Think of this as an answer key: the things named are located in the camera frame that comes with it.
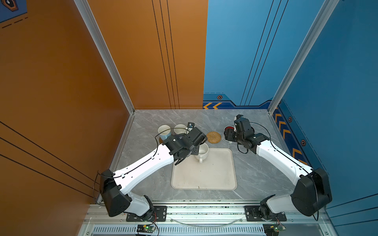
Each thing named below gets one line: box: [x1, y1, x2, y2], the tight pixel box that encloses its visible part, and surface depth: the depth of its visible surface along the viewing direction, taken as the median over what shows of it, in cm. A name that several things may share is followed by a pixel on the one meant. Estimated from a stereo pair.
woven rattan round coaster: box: [206, 131, 222, 144], surface depth 105 cm
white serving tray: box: [170, 147, 238, 191], surface depth 89 cm
